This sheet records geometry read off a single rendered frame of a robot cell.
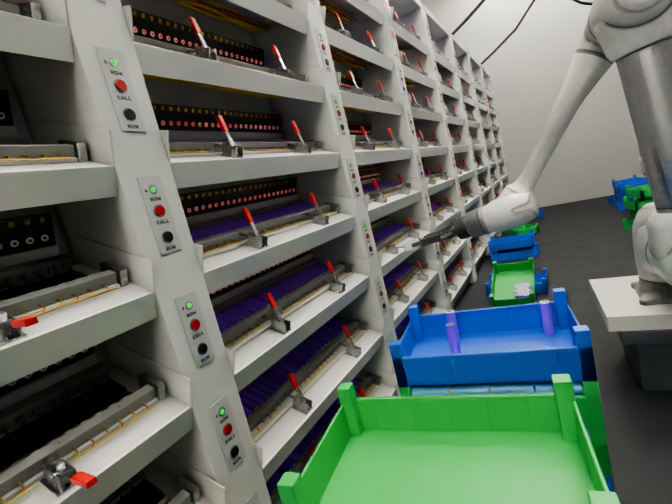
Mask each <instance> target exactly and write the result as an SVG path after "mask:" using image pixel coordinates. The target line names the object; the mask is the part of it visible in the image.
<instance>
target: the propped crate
mask: <svg viewBox="0 0 672 504"><path fill-rule="evenodd" d="M518 283H520V284H521V283H524V284H525V283H529V285H531V289H532V291H529V297H530V298H515V296H514V295H515V292H514V291H515V286H517V284H518ZM489 298H490V301H491V305H492V307H501V306H510V305H520V304H529V303H536V289H535V267H534V262H533V258H532V257H528V261H524V262H515V263H506V264H497V261H493V275H492V286H491V294H490V295H489Z"/></svg>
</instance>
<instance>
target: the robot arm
mask: <svg viewBox="0 0 672 504"><path fill-rule="evenodd" d="M671 38H672V0H594V1H593V3H592V6H591V9H590V14H589V17H588V21H587V23H586V26H585V29H584V32H583V34H582V36H581V39H580V41H579V44H578V46H577V48H576V51H575V53H574V55H573V58H572V61H571V64H570V67H569V70H568V73H567V75H566V78H565V81H564V83H563V86H562V88H561V91H560V93H559V95H558V97H557V100H556V102H555V104H554V106H553V108H552V110H551V112H550V114H549V116H548V119H547V121H546V123H545V125H544V127H543V129H542V132H541V134H540V136H539V138H538V140H537V143H536V145H535V147H534V149H533V152H532V154H531V156H530V158H529V160H528V162H527V164H526V166H525V168H524V170H523V172H522V173H521V175H520V176H519V178H518V179H517V180H516V181H515V182H514V183H513V184H510V185H507V186H506V188H505V189H504V190H503V192H502V193H501V194H500V196H499V197H498V198H497V199H495V200H493V201H491V202H490V203H488V204H487V205H485V206H483V207H481V208H478V209H475V210H472V211H470V212H467V213H466V214H465V216H462V217H459V218H456V219H454V226H452V225H450V226H447V227H446V228H443V229H441V230H439V231H436V232H433V233H430V234H427V235H425V236H422V237H419V238H416V239H413V240H410V241H407V242H405V243H404V244H402V245H403V248H404V250H405V252H407V251H410V250H413V249H416V248H419V247H424V246H427V245H430V244H433V243H436V242H440V241H443V240H447V239H451V238H453V237H454V236H455V235H458V237H459V238H460V239H461V240H463V239H466V238H469V237H471V236H472V237H474V238H475V237H478V236H483V235H486V234H489V233H493V232H502V231H507V230H510V229H514V228H517V227H519V226H522V225H525V224H527V223H528V222H530V221H532V220H533V219H535V218H536V217H537V216H538V215H539V208H538V204H537V201H536V199H535V198H536V197H535V195H534V188H535V185H536V183H537V181H538V179H539V177H540V175H541V173H542V171H543V169H544V167H545V166H546V164H547V162H548V160H549V158H550V157H551V155H552V153H553V152H554V150H555V148H556V146H557V145H558V143H559V141H560V139H561V138H562V136H563V134H564V132H565V131H566V129H567V127H568V125H569V124H570V122H571V120H572V118H573V117H574V115H575V113H576V112H577V110H578V109H579V107H580V105H581V104H582V103H583V101H584V100H585V98H586V97H587V96H588V94H589V93H590V92H591V90H592V89H593V88H594V86H595V85H596V84H597V83H598V81H599V80H600V79H601V78H602V76H603V75H604V74H605V73H606V72H607V71H608V69H609V68H610V67H611V66H612V64H613V63H614V62H616V65H617V68H618V72H619V76H620V79H621V83H622V87H623V90H624V94H625V98H626V101H627V105H628V109H629V112H630V116H631V120H632V123H633V127H634V131H635V135H636V138H637V142H638V146H639V149H640V153H641V157H642V160H643V164H644V168H645V171H646V175H647V179H648V182H649V186H650V190H651V194H652V197H653V201H654V202H652V203H647V204H645V205H644V206H643V207H642V208H641V209H640V210H639V211H638V213H637V214H636V217H635V219H634V222H633V226H632V239H633V249H634V257H635V262H636V266H637V270H638V275H639V281H636V282H632V283H631V288H633V289H634V290H635V291H636V293H637V294H638V296H639V304H640V305H643V306H650V305H658V304H672V42H671Z"/></svg>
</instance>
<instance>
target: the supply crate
mask: <svg viewBox="0 0 672 504"><path fill-rule="evenodd" d="M552 292H553V298H554V301H550V304H551V309H552V315H553V321H554V327H555V334H553V335H546V334H545V333H544V327H543V322H542V316H541V310H540V304H539V303H529V304H520V305H510V306H501V307H491V308H482V309H472V310H463V311H455V316H456V320H457V325H458V330H459V335H460V340H459V344H460V349H461V353H458V354H451V350H450V346H449V341H448V336H447V331H446V327H445V325H446V324H447V323H448V322H447V317H446V313H445V312H444V313H434V314H425V315H420V313H419V308H418V305H410V306H409V307H408V313H409V318H410V321H409V323H408V325H407V327H406V329H405V332H404V334H403V336H402V338H401V340H396V341H391V343H390V345H389V348H390V352H391V356H392V361H393V366H394V370H395V374H396V378H397V383H398V387H425V386H455V385H486V384H516V383H546V382H552V379H551V375H552V374H569V375H570V377H571V380H572V382H577V381H598V379H597V372H596V366H595V359H594V353H593V347H592V341H591V334H590V330H589V328H588V327H587V325H581V326H580V324H579V322H578V321H577V319H576V317H575V315H574V314H573V312H572V310H571V308H570V307H569V305H568V303H567V296H566V291H565V289H564V288H556V289H552Z"/></svg>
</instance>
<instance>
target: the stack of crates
mask: <svg viewBox="0 0 672 504"><path fill-rule="evenodd" d="M551 379H552V385H553V391H554V393H553V392H550V393H508V394H466V395H425V396H383V397H356V393H355V389H354V385H353V383H352V382H349V383H341V384H340V386H339V387H338V389H337V392H338V396H339V400H340V404H341V406H340V408H339V409H338V411H337V413H336V415H335V416H334V418H333V420H332V422H331V423H330V425H329V427H328V429H327V430H326V432H325V434H324V435H323V437H322V439H321V441H320V442H319V444H318V446H317V448H316V449H315V451H314V453H313V455H312V456H311V458H310V460H309V462H308V463H307V465H306V467H305V468H304V470H303V472H302V474H300V473H298V472H285V473H284V474H283V476H282V477H281V479H280V481H279V482H278V484H277V489H278V492H279V495H280V499H281V502H282V504H621V503H620V501H619V498H618V496H617V494H616V493H615V492H610V491H609V488H608V486H607V483H606V480H605V478H604V475H603V472H602V470H601V467H600V464H599V462H598V459H597V457H596V454H595V451H594V449H593V446H592V443H591V441H590V438H589V435H588V433H587V430H586V427H585V425H584V422H583V420H582V417H581V414H580V412H579V409H578V406H577V404H576V401H575V394H574V388H573V382H572V380H571V377H570V375H569V374H552V375H551Z"/></svg>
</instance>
